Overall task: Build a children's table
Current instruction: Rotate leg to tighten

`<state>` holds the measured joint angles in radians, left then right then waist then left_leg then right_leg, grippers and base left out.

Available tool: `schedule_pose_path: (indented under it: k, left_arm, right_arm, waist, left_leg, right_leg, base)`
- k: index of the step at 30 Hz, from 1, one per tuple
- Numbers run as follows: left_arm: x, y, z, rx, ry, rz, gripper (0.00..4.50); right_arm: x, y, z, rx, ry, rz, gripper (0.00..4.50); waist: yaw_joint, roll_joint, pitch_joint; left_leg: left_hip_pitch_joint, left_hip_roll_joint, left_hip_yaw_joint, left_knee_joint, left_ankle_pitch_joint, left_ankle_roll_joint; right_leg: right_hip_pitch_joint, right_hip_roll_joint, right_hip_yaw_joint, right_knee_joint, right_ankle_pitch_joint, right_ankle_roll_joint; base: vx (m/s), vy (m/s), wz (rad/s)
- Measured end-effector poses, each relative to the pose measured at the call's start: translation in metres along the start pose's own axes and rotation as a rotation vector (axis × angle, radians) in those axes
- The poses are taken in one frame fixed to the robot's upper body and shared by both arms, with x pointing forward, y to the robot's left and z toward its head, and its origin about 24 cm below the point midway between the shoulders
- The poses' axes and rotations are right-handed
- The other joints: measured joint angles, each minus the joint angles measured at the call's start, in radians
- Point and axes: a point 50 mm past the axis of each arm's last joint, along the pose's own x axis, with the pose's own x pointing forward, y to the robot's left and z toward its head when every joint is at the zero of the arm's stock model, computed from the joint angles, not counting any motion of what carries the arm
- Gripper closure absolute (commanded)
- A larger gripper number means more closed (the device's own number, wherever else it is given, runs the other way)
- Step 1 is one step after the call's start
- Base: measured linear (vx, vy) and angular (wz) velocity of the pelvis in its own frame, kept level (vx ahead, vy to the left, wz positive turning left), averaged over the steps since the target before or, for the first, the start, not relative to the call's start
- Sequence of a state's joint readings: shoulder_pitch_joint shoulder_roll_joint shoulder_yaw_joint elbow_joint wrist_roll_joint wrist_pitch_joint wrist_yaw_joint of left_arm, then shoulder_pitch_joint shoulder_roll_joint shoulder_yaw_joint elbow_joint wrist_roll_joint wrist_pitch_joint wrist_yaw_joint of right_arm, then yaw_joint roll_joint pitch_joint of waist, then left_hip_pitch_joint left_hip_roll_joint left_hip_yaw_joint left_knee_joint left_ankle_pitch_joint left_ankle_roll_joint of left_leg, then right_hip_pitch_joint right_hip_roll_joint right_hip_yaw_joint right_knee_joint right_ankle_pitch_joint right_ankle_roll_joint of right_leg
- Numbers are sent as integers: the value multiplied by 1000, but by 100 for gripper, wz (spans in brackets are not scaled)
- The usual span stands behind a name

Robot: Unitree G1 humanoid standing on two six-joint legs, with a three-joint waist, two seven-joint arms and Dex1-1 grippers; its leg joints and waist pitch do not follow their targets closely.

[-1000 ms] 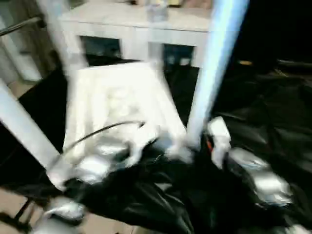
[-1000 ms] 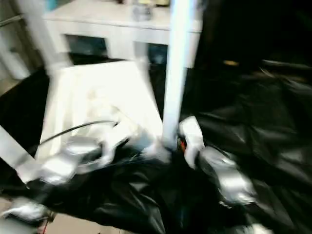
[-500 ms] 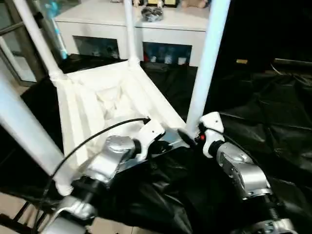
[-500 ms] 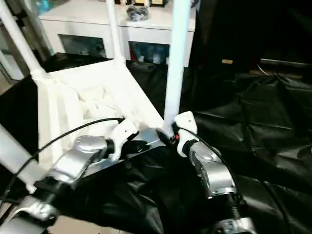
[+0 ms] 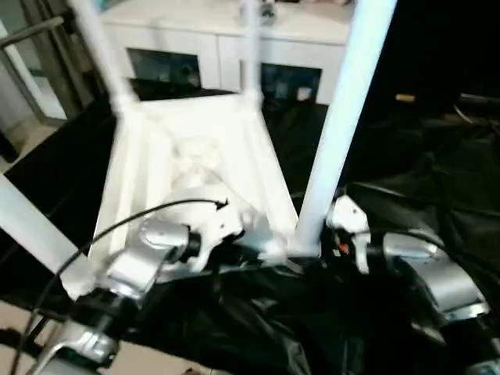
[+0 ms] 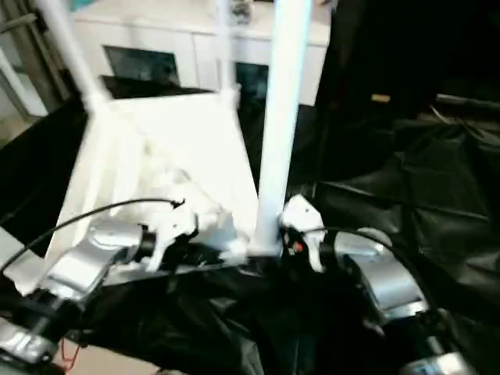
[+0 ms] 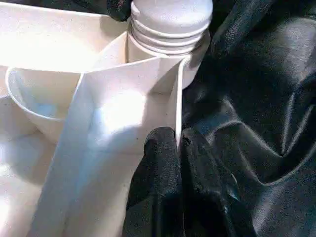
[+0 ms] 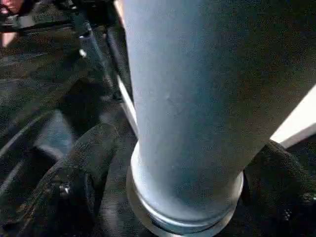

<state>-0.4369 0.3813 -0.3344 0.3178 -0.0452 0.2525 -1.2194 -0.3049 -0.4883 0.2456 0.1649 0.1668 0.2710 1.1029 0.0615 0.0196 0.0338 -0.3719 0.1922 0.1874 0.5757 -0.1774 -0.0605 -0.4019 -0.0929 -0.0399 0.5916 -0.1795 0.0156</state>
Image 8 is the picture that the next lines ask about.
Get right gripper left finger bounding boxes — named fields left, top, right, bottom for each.
left=0, top=122, right=122, bottom=237

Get white plastic table top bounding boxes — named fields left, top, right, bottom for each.
left=114, top=0, right=316, bottom=149

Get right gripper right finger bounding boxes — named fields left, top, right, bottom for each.
left=241, top=140, right=316, bottom=237

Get black plastic mat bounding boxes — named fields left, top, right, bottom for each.
left=0, top=0, right=316, bottom=237

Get white plastic table leg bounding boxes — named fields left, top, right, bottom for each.
left=121, top=0, right=316, bottom=237

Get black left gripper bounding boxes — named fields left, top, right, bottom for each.
left=54, top=0, right=133, bottom=102

